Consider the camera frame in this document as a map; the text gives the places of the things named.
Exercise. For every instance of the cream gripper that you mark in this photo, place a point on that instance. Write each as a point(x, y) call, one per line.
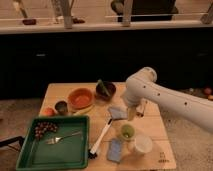
point(131, 113)

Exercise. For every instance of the light blue towel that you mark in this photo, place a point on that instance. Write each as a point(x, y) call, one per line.
point(116, 113)

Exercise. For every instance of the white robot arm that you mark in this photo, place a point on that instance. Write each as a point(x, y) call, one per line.
point(142, 84)

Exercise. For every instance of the small green cup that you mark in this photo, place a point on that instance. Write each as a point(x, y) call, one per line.
point(127, 132)

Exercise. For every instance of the small dark metal cup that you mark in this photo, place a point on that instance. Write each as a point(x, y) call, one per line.
point(61, 107)

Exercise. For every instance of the dark brown bowl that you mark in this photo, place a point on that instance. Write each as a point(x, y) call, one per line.
point(111, 89)

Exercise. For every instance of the white plastic container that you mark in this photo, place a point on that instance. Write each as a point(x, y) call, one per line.
point(141, 145)

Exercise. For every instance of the wooden table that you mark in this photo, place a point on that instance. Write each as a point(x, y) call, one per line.
point(160, 158)

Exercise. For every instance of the blue sponge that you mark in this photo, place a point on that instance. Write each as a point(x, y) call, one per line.
point(114, 150)

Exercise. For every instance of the green vegetable in bowl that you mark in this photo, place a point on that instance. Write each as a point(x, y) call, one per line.
point(104, 89)

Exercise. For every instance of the orange bowl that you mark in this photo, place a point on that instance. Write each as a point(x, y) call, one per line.
point(80, 98)

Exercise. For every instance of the green plastic tray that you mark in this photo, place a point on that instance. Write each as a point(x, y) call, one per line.
point(69, 153)

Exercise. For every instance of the orange round fruit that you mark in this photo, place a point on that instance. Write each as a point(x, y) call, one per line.
point(48, 112)

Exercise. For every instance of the silver fork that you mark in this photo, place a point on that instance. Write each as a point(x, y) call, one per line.
point(55, 140)

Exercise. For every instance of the bunch of red grapes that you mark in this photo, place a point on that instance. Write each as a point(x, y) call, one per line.
point(42, 127)

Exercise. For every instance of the black chair part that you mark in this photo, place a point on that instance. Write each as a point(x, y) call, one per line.
point(18, 139)

